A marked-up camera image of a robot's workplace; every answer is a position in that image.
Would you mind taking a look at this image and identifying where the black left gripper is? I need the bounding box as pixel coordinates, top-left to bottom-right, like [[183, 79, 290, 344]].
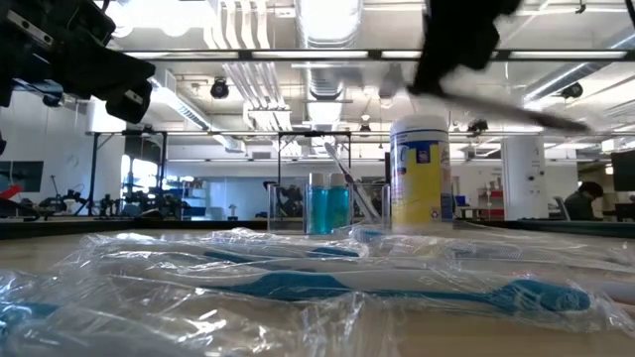
[[0, 0, 156, 125]]

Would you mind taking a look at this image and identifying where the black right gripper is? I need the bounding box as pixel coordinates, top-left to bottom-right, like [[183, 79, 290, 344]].
[[407, 0, 522, 96]]

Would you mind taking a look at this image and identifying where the dark grey white toothbrush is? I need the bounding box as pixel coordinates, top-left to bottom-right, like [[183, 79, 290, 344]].
[[436, 91, 592, 134]]

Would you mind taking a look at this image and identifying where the purple white toothbrush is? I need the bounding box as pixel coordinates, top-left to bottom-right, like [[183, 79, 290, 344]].
[[322, 142, 382, 223]]

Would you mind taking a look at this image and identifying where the teal mouthwash bottle white cap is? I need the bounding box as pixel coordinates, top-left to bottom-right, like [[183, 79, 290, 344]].
[[326, 173, 351, 234], [306, 172, 329, 235]]

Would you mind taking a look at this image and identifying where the clear acrylic organizer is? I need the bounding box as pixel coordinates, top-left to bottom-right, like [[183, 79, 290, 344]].
[[266, 180, 392, 235]]

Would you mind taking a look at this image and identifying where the yellow Lysol wipes canister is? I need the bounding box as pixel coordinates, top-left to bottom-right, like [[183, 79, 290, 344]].
[[389, 114, 454, 234]]

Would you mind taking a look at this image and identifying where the white pillar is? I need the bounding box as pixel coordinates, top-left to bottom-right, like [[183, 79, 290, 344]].
[[499, 133, 548, 222]]

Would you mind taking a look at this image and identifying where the red shelf unit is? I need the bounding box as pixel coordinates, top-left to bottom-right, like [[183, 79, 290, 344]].
[[477, 186, 505, 220]]

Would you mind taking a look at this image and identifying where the person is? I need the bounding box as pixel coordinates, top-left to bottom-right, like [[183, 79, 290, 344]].
[[564, 180, 606, 222]]

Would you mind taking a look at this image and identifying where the black background station frame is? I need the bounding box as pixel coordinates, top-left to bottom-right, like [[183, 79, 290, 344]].
[[86, 129, 169, 217]]

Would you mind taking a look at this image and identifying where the silver ceiling duct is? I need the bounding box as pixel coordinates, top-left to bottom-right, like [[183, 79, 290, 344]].
[[296, 0, 365, 156], [518, 61, 596, 104]]

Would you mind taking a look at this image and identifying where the dark wall screen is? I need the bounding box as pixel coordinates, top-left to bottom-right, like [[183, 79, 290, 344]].
[[0, 160, 45, 193]]

